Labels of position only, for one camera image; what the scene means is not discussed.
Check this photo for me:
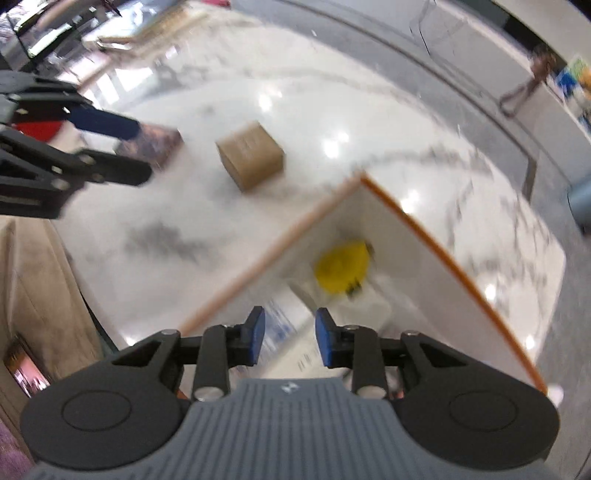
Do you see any orange storage box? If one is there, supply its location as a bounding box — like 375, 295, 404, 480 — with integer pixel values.
179, 173, 549, 398

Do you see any patterned picture box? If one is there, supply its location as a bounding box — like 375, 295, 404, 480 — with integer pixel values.
115, 124, 182, 172

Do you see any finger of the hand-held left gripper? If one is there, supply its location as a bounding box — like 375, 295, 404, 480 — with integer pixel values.
0, 71, 141, 141
0, 129, 153, 220

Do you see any blue-grey stool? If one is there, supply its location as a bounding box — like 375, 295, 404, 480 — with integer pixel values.
568, 182, 591, 227

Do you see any yellow bottle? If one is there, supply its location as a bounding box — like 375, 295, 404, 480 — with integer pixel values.
314, 241, 371, 295

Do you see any colourful picture card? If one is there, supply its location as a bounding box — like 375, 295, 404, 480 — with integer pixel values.
556, 54, 588, 100

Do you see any clear plastic box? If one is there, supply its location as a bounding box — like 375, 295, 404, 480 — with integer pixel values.
257, 284, 352, 374

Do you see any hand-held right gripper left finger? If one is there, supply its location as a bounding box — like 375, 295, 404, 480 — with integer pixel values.
111, 306, 267, 401

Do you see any beige sofa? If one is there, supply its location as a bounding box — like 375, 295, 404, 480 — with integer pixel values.
0, 217, 116, 462

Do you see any purple cloth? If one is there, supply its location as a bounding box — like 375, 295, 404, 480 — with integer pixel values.
0, 415, 34, 480

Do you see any black cable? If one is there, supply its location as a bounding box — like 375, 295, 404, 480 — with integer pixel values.
409, 0, 465, 51

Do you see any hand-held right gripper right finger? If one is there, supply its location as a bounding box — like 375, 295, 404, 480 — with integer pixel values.
315, 308, 467, 398

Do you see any red cup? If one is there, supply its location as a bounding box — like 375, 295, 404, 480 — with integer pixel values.
13, 121, 66, 142

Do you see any gold cardboard box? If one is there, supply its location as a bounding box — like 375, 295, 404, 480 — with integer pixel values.
216, 121, 285, 193

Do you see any dark tablet screen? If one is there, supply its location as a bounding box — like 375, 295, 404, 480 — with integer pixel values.
4, 339, 51, 398

